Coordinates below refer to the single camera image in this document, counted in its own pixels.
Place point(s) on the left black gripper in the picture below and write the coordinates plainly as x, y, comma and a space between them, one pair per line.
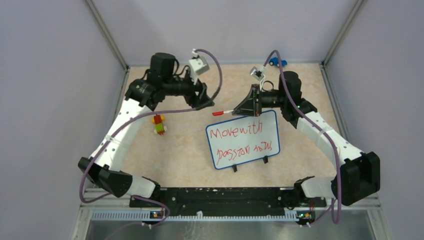
202, 101

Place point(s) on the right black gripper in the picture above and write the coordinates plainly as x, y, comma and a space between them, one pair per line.
249, 106

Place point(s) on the red marker cap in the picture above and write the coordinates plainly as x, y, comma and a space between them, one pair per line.
218, 113

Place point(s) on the blue framed whiteboard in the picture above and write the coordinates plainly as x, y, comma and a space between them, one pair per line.
243, 139

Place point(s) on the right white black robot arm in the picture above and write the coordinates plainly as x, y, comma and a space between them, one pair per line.
358, 173

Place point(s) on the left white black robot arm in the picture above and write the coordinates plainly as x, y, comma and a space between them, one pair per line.
160, 91

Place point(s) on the colourful toy brick figure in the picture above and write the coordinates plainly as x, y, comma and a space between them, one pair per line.
158, 121

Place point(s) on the blue toy car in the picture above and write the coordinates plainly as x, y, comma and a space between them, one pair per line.
275, 61

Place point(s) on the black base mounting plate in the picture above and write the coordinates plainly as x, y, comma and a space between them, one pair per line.
234, 201

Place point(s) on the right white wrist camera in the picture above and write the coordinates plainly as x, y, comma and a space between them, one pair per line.
259, 74

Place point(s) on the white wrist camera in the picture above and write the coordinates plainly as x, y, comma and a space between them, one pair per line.
259, 74
197, 66

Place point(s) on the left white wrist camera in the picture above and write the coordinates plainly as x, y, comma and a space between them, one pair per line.
197, 66

